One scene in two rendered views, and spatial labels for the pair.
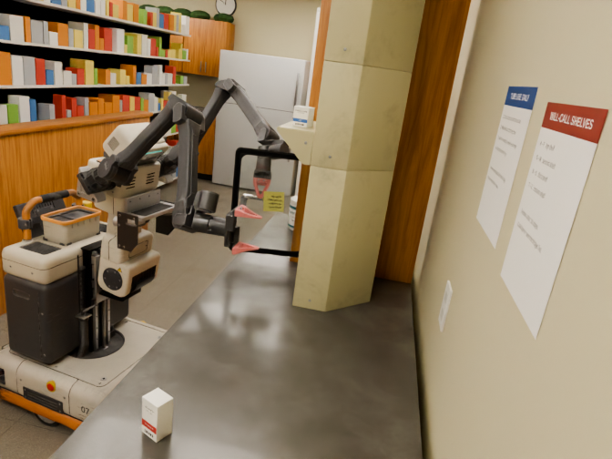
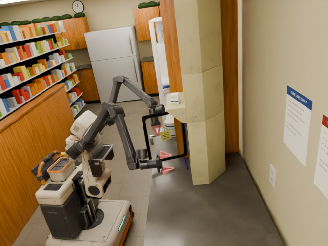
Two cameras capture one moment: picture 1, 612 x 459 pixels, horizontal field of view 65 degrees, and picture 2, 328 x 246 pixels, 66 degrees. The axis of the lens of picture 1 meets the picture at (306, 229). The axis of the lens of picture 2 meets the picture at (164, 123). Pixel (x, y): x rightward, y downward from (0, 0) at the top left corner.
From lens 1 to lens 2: 0.45 m
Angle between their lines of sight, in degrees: 6
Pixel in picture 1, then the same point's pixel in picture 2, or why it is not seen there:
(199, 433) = not seen: outside the picture
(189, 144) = (123, 126)
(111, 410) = not seen: outside the picture
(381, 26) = (205, 51)
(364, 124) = (208, 97)
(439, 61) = (228, 48)
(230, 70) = (92, 43)
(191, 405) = not seen: outside the picture
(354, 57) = (196, 70)
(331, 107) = (191, 94)
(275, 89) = (119, 46)
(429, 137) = (232, 84)
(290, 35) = (117, 14)
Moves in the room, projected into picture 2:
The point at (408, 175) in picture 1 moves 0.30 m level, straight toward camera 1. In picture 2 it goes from (226, 104) to (233, 120)
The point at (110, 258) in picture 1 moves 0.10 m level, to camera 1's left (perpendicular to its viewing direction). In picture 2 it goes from (90, 181) to (78, 183)
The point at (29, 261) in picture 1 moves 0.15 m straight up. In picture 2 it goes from (51, 196) to (46, 181)
